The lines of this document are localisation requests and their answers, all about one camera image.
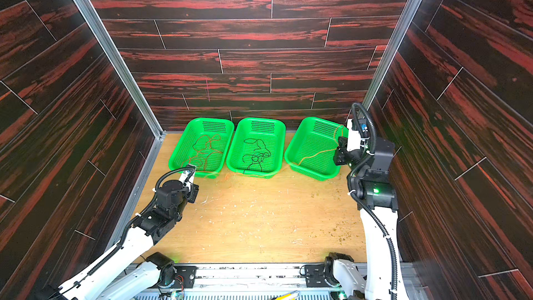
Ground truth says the left green plastic basket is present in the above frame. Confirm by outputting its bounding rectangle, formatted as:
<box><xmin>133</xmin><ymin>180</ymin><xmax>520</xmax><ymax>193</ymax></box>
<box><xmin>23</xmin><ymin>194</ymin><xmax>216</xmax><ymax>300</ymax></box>
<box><xmin>168</xmin><ymin>117</ymin><xmax>235</xmax><ymax>179</ymax></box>

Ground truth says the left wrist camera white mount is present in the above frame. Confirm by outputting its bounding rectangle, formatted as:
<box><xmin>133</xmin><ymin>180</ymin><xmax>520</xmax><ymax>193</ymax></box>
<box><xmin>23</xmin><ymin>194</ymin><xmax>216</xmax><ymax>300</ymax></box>
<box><xmin>179</xmin><ymin>165</ymin><xmax>196</xmax><ymax>187</ymax></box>

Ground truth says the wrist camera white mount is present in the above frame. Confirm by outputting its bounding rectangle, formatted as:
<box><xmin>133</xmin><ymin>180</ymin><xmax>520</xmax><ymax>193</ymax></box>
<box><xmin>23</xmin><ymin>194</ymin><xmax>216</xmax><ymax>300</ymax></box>
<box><xmin>347</xmin><ymin>119</ymin><xmax>369</xmax><ymax>151</ymax></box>
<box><xmin>179</xmin><ymin>165</ymin><xmax>196</xmax><ymax>187</ymax></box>

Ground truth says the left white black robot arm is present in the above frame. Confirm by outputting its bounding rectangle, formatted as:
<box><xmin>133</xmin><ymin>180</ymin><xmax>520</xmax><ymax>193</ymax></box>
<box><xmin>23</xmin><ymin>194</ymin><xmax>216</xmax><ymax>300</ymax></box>
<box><xmin>32</xmin><ymin>165</ymin><xmax>198</xmax><ymax>299</ymax></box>

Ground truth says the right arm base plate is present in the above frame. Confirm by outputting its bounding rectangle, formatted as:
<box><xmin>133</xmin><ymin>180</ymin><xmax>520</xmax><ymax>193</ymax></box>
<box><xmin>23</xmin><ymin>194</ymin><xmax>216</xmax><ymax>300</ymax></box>
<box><xmin>300</xmin><ymin>263</ymin><xmax>335</xmax><ymax>288</ymax></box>

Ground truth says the middle green plastic basket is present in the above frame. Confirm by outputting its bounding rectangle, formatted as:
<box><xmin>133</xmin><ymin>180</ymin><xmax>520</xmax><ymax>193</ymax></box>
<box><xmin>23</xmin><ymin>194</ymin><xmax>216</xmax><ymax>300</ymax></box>
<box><xmin>226</xmin><ymin>117</ymin><xmax>286</xmax><ymax>179</ymax></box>

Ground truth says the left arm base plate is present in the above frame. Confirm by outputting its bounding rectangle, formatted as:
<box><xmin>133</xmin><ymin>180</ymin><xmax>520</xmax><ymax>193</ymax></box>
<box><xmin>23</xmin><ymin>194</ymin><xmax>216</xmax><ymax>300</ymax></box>
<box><xmin>149</xmin><ymin>265</ymin><xmax>198</xmax><ymax>290</ymax></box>

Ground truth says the green plastic basket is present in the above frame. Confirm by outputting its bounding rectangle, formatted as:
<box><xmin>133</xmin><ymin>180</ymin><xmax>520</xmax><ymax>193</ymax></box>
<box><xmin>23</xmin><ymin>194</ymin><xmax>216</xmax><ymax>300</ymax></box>
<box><xmin>168</xmin><ymin>117</ymin><xmax>235</xmax><ymax>179</ymax></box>
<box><xmin>226</xmin><ymin>117</ymin><xmax>286</xmax><ymax>179</ymax></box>
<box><xmin>284</xmin><ymin>117</ymin><xmax>348</xmax><ymax>181</ymax></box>

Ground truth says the right green plastic basket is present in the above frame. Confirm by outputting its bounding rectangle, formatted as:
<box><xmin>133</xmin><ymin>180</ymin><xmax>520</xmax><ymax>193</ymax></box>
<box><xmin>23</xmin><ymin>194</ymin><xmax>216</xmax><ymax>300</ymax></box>
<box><xmin>284</xmin><ymin>117</ymin><xmax>348</xmax><ymax>181</ymax></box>

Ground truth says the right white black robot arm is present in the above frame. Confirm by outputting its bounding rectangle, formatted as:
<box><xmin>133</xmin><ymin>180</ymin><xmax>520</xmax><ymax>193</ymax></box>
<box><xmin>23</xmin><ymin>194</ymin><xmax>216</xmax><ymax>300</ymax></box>
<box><xmin>323</xmin><ymin>102</ymin><xmax>408</xmax><ymax>299</ymax></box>

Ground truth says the aluminium front rail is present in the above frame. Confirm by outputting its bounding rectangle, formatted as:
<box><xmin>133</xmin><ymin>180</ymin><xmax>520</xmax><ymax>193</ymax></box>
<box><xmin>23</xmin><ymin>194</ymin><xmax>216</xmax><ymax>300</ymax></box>
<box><xmin>124</xmin><ymin>263</ymin><xmax>426</xmax><ymax>300</ymax></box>

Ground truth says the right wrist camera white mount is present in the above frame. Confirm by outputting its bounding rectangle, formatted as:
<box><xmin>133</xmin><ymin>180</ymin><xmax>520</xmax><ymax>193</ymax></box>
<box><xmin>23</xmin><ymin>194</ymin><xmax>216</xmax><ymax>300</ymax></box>
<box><xmin>347</xmin><ymin>119</ymin><xmax>369</xmax><ymax>151</ymax></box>

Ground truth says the yellow pencil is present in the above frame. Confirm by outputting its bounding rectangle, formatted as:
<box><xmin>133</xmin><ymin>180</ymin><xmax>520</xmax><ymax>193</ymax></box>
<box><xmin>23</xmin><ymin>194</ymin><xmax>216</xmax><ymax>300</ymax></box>
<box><xmin>271</xmin><ymin>291</ymin><xmax>300</xmax><ymax>300</ymax></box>

